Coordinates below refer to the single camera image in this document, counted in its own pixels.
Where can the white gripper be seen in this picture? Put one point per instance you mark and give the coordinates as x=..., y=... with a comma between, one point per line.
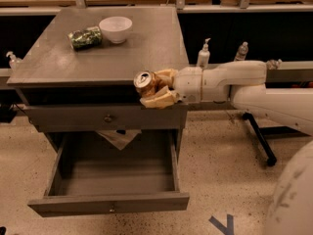
x=188, y=82

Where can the crushed orange soda can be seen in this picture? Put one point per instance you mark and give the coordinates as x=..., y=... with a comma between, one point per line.
x=146, y=83

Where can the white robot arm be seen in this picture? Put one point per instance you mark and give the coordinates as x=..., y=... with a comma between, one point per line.
x=242, y=83

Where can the white paper under drawer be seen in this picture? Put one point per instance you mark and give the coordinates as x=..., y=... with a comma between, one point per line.
x=119, y=139

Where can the grey wooden drawer cabinet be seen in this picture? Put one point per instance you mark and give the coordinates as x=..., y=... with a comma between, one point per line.
x=52, y=73

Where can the green patterned can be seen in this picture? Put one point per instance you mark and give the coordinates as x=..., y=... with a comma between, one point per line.
x=85, y=38

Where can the open grey middle drawer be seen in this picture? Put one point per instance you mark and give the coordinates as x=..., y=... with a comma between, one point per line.
x=91, y=176

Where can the closed grey top drawer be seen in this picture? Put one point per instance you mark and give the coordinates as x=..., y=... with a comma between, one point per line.
x=68, y=118

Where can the white pump lotion bottle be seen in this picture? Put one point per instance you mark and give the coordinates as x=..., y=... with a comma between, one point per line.
x=203, y=55

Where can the white ceramic bowl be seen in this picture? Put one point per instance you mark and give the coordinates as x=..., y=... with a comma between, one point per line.
x=116, y=29

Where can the crumpled clear plastic wrapper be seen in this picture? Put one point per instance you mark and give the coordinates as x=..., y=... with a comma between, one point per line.
x=273, y=64

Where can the black metal stand leg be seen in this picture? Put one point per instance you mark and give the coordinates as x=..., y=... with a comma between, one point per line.
x=271, y=159

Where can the small clear pump bottle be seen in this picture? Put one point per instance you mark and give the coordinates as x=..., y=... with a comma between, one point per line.
x=13, y=60

